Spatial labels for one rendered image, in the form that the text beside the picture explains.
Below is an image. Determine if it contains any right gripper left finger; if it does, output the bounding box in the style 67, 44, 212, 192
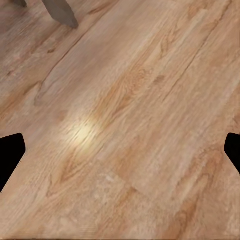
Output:
0, 133, 26, 193

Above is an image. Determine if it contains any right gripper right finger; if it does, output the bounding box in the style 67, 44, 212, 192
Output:
224, 133, 240, 173

